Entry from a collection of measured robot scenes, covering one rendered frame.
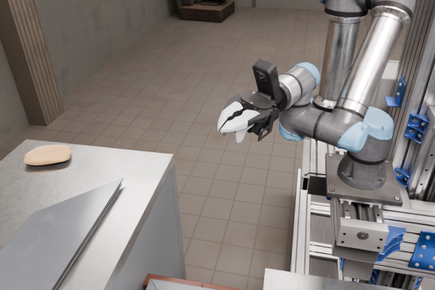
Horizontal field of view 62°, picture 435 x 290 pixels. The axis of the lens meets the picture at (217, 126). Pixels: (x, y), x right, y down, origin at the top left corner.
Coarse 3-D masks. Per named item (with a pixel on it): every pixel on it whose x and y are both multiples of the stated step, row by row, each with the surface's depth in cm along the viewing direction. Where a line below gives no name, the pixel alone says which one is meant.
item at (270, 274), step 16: (272, 272) 131; (288, 272) 131; (272, 288) 126; (288, 288) 126; (304, 288) 125; (320, 288) 125; (336, 288) 125; (352, 288) 125; (368, 288) 125; (384, 288) 125
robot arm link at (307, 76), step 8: (304, 64) 90; (288, 72) 86; (296, 72) 86; (304, 72) 87; (312, 72) 88; (296, 80) 84; (304, 80) 86; (312, 80) 88; (304, 88) 86; (312, 88) 89; (304, 96) 88; (296, 104) 89; (304, 104) 90
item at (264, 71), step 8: (256, 64) 72; (264, 64) 72; (272, 64) 72; (256, 72) 73; (264, 72) 72; (272, 72) 71; (256, 80) 76; (264, 80) 73; (272, 80) 73; (264, 88) 77; (272, 88) 75; (272, 96) 77; (280, 96) 79
